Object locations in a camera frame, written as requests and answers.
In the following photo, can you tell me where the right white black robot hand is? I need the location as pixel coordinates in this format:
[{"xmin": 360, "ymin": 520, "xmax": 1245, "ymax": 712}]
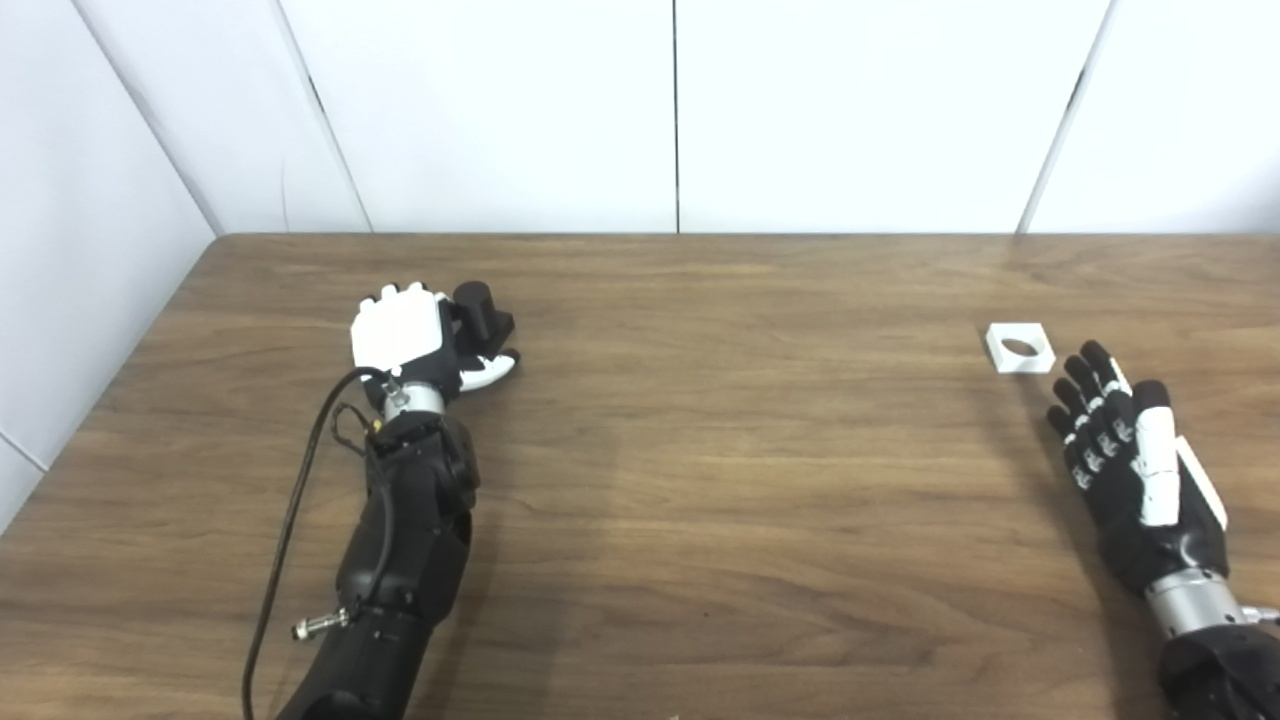
[{"xmin": 1046, "ymin": 340, "xmax": 1229, "ymax": 599}]

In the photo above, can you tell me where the black peg with base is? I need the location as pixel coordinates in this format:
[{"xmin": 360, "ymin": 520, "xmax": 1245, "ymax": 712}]
[{"xmin": 452, "ymin": 281, "xmax": 517, "ymax": 358}]

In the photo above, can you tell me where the white square piece with hole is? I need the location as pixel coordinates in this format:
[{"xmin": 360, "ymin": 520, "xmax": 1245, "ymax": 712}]
[{"xmin": 985, "ymin": 321, "xmax": 1057, "ymax": 375}]

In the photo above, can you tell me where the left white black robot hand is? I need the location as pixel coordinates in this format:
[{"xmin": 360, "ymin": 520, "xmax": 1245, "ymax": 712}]
[{"xmin": 350, "ymin": 283, "xmax": 521, "ymax": 403}]

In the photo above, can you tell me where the thick black left wrist cable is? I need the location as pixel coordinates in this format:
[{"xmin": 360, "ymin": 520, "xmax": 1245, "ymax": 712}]
[{"xmin": 242, "ymin": 367, "xmax": 393, "ymax": 720}]

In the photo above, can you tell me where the thin left wire yellow connector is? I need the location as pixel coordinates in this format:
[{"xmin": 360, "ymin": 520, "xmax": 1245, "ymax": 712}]
[{"xmin": 332, "ymin": 402, "xmax": 379, "ymax": 459}]

